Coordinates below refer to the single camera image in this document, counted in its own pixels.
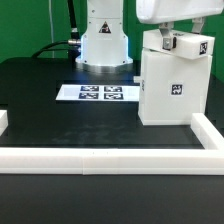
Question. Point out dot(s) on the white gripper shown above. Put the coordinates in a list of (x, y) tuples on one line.
[(167, 11)]

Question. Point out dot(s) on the white cabinet top block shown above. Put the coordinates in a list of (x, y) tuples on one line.
[(188, 45)]

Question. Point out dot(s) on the white cabinet body box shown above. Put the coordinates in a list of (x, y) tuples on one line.
[(172, 88)]

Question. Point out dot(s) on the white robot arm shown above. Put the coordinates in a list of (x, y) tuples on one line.
[(104, 45)]

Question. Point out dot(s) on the white marker base plate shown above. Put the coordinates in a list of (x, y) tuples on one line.
[(108, 93)]

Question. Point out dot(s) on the white U-shaped fence frame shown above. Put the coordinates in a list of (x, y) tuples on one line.
[(207, 161)]

